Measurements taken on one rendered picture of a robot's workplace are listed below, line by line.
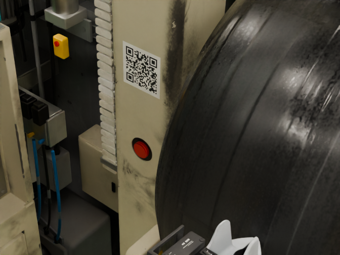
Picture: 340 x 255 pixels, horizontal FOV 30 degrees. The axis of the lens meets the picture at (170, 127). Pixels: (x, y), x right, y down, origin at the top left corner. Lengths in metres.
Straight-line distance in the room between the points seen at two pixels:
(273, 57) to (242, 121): 0.08
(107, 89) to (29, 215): 0.31
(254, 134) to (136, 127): 0.40
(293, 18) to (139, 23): 0.29
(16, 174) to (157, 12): 0.45
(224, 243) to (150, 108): 0.39
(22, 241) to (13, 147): 0.21
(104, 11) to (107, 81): 0.13
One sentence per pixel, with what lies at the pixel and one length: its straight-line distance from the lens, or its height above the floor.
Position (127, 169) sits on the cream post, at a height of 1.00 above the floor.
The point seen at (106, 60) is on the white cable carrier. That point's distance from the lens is 1.05.
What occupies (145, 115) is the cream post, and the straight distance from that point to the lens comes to 1.02.
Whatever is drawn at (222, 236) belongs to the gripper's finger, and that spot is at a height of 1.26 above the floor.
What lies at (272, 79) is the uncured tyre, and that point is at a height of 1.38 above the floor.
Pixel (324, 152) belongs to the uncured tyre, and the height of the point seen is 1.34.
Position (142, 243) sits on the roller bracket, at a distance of 1.07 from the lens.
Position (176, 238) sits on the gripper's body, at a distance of 0.61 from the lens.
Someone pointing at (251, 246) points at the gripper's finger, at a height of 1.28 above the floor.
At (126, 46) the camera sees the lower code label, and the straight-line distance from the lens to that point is 0.98.
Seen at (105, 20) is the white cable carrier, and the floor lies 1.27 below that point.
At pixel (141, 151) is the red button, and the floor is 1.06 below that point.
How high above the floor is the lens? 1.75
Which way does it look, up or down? 38 degrees down
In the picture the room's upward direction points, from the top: 2 degrees clockwise
